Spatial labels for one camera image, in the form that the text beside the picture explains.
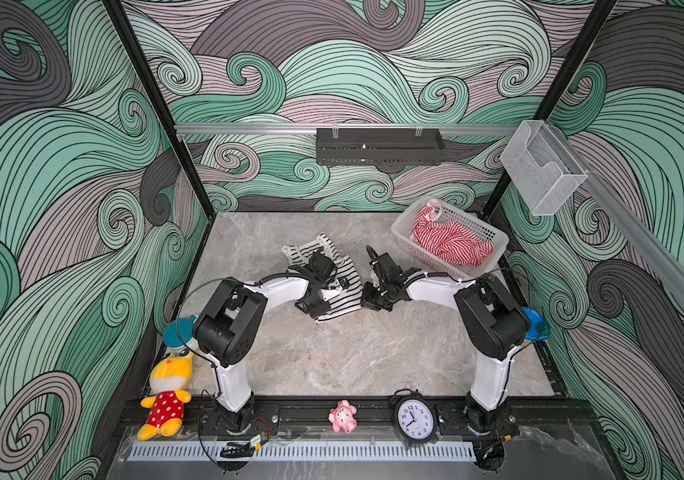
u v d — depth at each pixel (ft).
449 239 3.50
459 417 2.39
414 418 2.34
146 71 2.65
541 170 2.60
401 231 3.52
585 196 2.55
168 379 2.40
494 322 1.63
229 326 1.58
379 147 3.35
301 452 2.29
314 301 2.73
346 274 3.27
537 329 2.63
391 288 2.35
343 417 2.32
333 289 2.74
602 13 2.34
